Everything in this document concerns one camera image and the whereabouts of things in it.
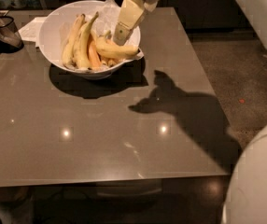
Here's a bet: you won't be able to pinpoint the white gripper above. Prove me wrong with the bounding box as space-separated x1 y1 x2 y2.
113 0 160 46

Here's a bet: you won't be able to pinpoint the small yellow banana pieces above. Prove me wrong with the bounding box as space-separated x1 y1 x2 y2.
100 57 119 67

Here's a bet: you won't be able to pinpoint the long yellow banana middle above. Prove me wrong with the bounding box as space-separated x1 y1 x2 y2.
73 12 99 70

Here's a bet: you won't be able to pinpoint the orange banana in bowl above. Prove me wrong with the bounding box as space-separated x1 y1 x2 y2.
88 38 101 70

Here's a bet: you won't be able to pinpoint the white bowl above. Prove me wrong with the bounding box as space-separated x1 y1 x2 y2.
38 0 140 80

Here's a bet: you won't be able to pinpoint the white paper sheet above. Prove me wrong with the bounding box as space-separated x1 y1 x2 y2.
19 17 46 43

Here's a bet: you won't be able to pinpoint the dark mesh basket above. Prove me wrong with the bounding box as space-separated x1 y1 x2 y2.
0 16 23 53

